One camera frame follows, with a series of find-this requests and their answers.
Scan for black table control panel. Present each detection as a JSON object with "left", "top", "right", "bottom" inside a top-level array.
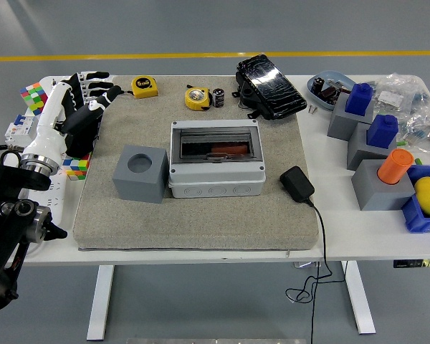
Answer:
[{"left": 393, "top": 258, "right": 430, "bottom": 269}]

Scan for small multicolour puzzle cube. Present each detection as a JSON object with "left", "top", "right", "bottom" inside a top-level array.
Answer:
[{"left": 63, "top": 153, "right": 93, "bottom": 182}]

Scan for grey holder block round hole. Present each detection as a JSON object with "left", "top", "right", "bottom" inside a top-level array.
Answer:
[{"left": 112, "top": 144, "right": 171, "bottom": 205}]

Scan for clear bags of small parts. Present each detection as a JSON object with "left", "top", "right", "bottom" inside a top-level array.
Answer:
[{"left": 371, "top": 73, "right": 430, "bottom": 156}]

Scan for white table leg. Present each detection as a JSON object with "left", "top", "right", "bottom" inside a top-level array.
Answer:
[
  {"left": 86, "top": 264, "right": 115, "bottom": 341},
  {"left": 340, "top": 260, "right": 376, "bottom": 335}
]

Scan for brown electronic parts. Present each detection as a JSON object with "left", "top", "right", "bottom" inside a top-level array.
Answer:
[{"left": 320, "top": 81, "right": 349, "bottom": 105}]

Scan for grey junction box clear lid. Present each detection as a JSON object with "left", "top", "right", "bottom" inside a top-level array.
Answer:
[{"left": 168, "top": 119, "right": 267, "bottom": 199}]

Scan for blue-grey oval tray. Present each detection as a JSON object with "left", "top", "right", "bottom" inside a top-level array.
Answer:
[{"left": 307, "top": 70, "right": 358, "bottom": 111}]

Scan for black adapter cord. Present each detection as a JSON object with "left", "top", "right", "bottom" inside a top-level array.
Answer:
[{"left": 285, "top": 198, "right": 345, "bottom": 344}]

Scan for large multicolour puzzle cube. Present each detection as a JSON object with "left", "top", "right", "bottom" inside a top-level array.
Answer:
[{"left": 19, "top": 82, "right": 54, "bottom": 116}]

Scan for yellow square tape measure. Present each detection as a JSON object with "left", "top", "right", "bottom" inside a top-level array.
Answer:
[{"left": 114, "top": 76, "right": 159, "bottom": 100}]

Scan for black capacitor cylinder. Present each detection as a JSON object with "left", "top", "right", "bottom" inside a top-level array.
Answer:
[{"left": 212, "top": 87, "right": 227, "bottom": 108}]

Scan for orange cylinder battery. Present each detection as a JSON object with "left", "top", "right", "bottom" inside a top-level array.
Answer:
[
  {"left": 376, "top": 148, "right": 415, "bottom": 186},
  {"left": 210, "top": 143, "right": 249, "bottom": 156}
]

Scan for blue block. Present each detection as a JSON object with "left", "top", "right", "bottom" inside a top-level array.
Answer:
[
  {"left": 345, "top": 82, "right": 374, "bottom": 117},
  {"left": 365, "top": 114, "right": 399, "bottom": 148}
]

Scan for white circuit breaker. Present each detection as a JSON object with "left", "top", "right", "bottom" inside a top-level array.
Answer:
[{"left": 4, "top": 113, "right": 41, "bottom": 150}]

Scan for white power strip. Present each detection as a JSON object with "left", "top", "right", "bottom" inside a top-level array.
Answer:
[{"left": 19, "top": 163, "right": 69, "bottom": 232}]

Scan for black power adapter plug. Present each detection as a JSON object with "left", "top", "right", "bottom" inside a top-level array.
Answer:
[{"left": 279, "top": 166, "right": 315, "bottom": 204}]

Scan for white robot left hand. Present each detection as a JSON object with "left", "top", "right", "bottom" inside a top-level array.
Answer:
[{"left": 21, "top": 70, "right": 123, "bottom": 166}]

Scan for grey-brown mat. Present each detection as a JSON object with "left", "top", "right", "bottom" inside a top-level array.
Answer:
[{"left": 73, "top": 75, "right": 320, "bottom": 252}]

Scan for glossy black pouch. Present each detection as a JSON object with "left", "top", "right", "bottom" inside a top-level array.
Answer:
[{"left": 235, "top": 54, "right": 308, "bottom": 121}]

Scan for blue plastic bin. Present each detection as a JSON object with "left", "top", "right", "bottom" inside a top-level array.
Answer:
[{"left": 401, "top": 164, "right": 430, "bottom": 234}]

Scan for yellow round tape measure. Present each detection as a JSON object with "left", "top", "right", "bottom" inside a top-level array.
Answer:
[{"left": 184, "top": 85, "right": 213, "bottom": 110}]

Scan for black cloth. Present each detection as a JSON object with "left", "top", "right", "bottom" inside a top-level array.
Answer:
[{"left": 62, "top": 113, "right": 102, "bottom": 159}]

